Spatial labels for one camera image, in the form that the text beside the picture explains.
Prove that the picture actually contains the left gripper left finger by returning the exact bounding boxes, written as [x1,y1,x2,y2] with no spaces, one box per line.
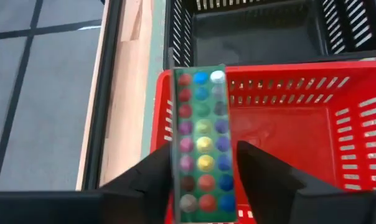
[99,143,174,224]

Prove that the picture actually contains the black plastic basket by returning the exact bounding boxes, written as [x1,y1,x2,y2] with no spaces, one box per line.
[162,0,376,71]

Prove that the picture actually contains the red plastic basket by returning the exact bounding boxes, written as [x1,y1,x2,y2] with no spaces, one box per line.
[149,60,376,224]

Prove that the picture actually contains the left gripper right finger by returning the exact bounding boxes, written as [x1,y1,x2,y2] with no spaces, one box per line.
[236,140,307,224]

